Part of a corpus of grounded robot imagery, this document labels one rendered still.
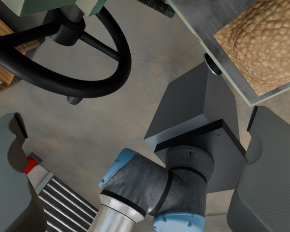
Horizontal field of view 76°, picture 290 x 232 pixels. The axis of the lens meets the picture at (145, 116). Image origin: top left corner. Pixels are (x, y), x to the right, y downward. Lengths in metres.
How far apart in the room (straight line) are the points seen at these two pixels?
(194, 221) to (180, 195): 0.07
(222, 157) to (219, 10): 0.60
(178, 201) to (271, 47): 0.49
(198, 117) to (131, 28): 0.73
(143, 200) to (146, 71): 0.89
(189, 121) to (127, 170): 0.30
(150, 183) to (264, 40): 0.47
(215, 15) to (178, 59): 0.99
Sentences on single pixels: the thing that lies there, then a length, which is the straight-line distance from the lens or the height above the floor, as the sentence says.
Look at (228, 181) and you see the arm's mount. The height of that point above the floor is 0.60.
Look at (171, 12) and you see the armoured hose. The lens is 0.55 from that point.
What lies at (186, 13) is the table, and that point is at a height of 0.90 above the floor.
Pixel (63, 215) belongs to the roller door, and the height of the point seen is 0.33.
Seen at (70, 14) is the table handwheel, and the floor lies 0.83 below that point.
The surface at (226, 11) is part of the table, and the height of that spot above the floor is 0.90.
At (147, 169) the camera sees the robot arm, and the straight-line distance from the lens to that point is 0.58.
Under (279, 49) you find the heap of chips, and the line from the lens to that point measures 0.20.
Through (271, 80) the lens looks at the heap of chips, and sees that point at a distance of 0.22.
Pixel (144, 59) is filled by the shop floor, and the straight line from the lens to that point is 1.25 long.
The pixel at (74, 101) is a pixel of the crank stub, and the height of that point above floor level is 0.88.
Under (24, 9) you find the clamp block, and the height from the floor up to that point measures 0.96.
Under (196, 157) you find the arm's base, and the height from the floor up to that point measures 0.64.
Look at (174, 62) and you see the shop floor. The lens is 1.21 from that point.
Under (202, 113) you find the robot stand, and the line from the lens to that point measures 0.69.
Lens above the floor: 1.10
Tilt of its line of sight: 48 degrees down
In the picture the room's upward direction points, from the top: 153 degrees counter-clockwise
